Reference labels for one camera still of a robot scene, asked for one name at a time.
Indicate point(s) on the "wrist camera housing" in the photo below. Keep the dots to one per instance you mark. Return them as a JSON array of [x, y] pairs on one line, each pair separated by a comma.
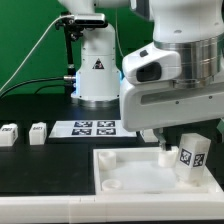
[[150, 64]]

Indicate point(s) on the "white marker sheet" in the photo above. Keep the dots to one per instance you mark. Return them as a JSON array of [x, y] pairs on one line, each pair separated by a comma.
[[89, 128]]

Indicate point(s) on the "white square tabletop tray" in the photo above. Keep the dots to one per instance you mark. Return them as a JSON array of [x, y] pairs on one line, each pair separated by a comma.
[[138, 171]]

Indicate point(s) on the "black camera on stand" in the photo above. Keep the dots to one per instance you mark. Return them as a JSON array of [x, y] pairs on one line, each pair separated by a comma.
[[73, 26]]

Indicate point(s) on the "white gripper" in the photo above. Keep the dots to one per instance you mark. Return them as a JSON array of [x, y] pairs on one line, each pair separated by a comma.
[[157, 105]]

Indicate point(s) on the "white L-shaped fence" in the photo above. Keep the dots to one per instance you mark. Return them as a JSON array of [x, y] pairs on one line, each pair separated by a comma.
[[113, 207]]

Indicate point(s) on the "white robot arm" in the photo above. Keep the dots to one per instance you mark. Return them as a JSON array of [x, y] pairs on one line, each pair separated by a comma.
[[179, 77]]

